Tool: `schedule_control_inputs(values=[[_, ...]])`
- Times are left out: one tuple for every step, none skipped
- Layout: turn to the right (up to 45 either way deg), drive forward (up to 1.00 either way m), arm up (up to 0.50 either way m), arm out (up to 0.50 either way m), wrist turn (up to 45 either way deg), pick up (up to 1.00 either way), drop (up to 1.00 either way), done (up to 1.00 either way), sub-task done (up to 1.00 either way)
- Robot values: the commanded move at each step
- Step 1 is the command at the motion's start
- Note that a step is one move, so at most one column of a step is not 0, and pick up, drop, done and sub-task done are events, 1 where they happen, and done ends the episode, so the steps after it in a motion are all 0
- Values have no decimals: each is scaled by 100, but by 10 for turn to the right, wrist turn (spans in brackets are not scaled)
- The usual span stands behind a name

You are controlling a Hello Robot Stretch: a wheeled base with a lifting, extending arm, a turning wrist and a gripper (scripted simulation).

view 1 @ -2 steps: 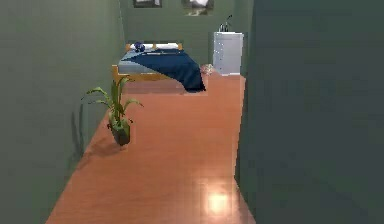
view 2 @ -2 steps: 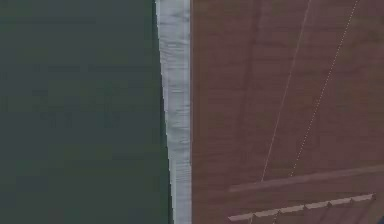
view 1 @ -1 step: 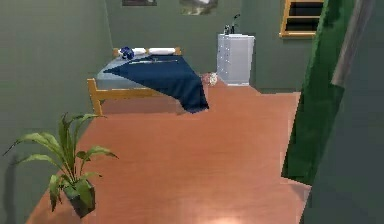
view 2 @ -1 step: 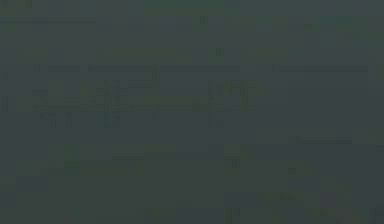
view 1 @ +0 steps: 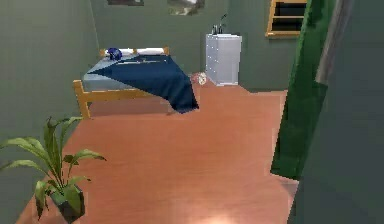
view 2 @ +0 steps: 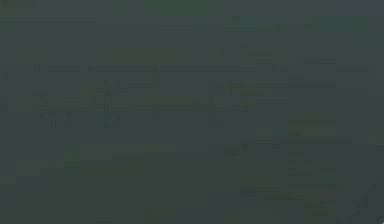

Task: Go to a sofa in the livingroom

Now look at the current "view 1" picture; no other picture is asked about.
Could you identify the white round ball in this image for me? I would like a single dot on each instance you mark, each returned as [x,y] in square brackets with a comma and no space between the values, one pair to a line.
[202,78]

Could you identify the dark blue blanket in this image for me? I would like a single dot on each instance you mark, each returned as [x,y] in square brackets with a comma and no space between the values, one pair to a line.
[156,78]

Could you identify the white chest of drawers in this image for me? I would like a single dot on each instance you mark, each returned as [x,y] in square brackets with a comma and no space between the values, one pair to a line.
[223,58]

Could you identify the white pillow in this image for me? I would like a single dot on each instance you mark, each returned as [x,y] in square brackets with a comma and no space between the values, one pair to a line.
[150,51]
[126,51]

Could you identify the dark small plant ornament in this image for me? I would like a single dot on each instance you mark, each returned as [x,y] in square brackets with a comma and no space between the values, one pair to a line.
[218,28]

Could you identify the wooden bed with grey sheet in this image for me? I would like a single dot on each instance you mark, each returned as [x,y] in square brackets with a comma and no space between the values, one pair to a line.
[100,96]

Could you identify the dark blue round object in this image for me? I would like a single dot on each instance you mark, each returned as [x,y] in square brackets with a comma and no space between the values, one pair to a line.
[114,53]

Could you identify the green room door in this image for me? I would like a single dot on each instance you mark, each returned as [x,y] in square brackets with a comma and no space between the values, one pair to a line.
[301,100]

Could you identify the wooden framed window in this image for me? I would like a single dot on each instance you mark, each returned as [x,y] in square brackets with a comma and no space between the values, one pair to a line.
[286,18]

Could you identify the green house plant black pot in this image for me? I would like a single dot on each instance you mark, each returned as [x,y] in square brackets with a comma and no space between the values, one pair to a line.
[60,173]

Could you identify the landscape framed wall picture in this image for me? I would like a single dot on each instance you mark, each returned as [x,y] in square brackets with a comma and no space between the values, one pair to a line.
[185,6]

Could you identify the dark framed wall picture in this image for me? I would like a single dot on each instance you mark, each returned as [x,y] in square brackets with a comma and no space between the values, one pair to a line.
[125,2]

